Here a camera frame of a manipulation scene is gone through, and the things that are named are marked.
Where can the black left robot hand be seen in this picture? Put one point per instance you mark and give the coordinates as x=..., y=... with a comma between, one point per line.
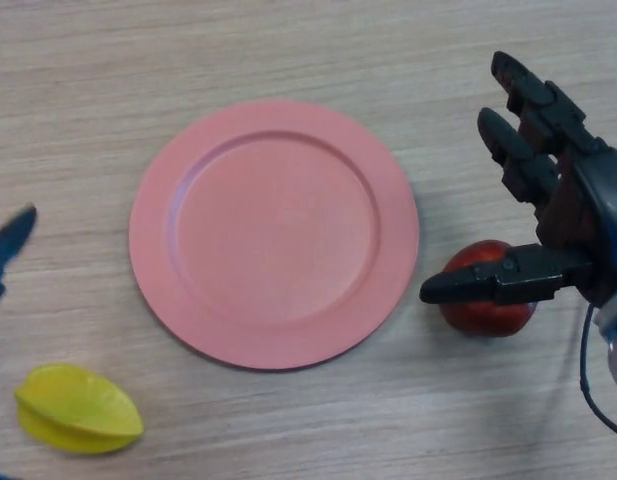
x=8, y=240

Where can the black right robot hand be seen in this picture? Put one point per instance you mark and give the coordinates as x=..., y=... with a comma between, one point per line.
x=588, y=210

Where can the yellow starfruit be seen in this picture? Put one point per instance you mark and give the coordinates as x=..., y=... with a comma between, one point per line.
x=73, y=410

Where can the pink round plate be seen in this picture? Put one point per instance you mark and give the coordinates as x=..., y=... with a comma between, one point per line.
x=273, y=235

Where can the red apple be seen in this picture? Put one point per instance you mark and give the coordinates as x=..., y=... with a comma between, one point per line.
x=480, y=320

